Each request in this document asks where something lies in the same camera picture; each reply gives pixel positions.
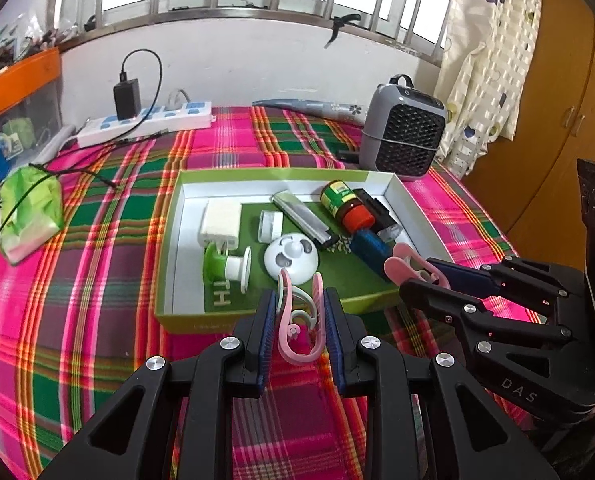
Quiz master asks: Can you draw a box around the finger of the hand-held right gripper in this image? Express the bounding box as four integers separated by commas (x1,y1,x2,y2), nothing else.
400,280,595,420
427,257,569,317

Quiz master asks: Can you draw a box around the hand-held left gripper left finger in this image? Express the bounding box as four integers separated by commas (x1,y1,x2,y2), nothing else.
37,290,278,480

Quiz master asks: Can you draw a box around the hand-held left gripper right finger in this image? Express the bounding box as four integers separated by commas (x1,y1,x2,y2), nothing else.
323,287,561,480

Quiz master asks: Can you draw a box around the pink plastic clip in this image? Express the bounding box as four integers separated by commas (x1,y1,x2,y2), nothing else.
383,242,451,288
276,267,327,365

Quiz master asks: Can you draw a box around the green cardboard box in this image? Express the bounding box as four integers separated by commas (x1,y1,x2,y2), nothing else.
154,167,448,336

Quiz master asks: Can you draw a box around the white panda-shaped gadget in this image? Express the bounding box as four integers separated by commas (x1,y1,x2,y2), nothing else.
264,234,321,281

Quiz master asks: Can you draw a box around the green and white spool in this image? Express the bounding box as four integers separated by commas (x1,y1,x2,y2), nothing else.
203,245,252,293

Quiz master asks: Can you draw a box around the clear blue USB device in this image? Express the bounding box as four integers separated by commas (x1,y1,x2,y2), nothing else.
350,230,393,276

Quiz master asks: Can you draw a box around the black rectangular device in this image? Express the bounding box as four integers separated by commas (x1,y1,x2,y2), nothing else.
352,189,404,242

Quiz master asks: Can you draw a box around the white USB wall charger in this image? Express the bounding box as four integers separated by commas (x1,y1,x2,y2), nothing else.
198,200,242,251

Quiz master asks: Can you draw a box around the silver metal bar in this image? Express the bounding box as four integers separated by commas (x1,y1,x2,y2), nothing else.
271,191,339,252

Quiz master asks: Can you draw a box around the brown bottle with red cap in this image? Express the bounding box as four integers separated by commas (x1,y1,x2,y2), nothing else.
320,180,375,235

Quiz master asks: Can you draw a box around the grey mini heater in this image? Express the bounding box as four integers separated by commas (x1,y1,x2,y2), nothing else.
358,75,448,182

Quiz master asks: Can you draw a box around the wooden wardrobe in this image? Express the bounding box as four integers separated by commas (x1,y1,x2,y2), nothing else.
465,0,595,271

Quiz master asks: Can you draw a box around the pink and green plaid tablecloth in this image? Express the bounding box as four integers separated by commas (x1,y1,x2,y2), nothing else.
0,105,553,480

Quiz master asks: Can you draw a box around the cream spotted curtain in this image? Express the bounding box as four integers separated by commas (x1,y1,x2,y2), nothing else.
435,0,545,176

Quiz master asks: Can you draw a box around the grey floral folded umbrella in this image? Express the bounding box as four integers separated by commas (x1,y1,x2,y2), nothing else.
252,99,368,126

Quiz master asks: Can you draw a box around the white power strip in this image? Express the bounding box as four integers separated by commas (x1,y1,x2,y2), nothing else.
76,101,213,148

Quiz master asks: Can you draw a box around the green plastic bag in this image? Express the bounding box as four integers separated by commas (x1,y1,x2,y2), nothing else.
0,167,64,266

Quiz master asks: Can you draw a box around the black power adapter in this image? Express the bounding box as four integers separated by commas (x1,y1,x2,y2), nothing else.
114,79,142,121

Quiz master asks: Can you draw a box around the white oblong device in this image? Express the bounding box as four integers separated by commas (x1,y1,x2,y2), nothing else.
32,125,78,161

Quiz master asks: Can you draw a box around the metal window grille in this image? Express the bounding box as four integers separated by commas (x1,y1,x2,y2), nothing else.
52,0,458,66

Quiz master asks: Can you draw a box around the clear bin with orange lid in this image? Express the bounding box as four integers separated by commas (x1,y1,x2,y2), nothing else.
0,47,62,161

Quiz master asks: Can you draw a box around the pile of assorted clutter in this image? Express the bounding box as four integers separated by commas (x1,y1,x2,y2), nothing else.
0,10,78,71

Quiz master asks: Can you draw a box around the thin black cable with plug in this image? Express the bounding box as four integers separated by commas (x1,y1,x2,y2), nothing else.
0,161,121,247

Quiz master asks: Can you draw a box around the black strap on grille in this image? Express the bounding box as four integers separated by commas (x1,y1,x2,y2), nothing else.
326,12,362,48

